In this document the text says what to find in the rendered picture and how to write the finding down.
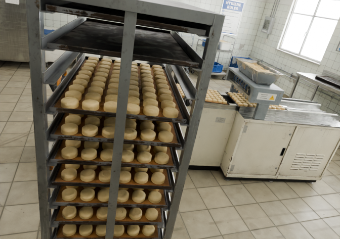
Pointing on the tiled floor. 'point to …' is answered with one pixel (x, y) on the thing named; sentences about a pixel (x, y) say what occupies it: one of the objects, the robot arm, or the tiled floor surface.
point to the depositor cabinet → (279, 148)
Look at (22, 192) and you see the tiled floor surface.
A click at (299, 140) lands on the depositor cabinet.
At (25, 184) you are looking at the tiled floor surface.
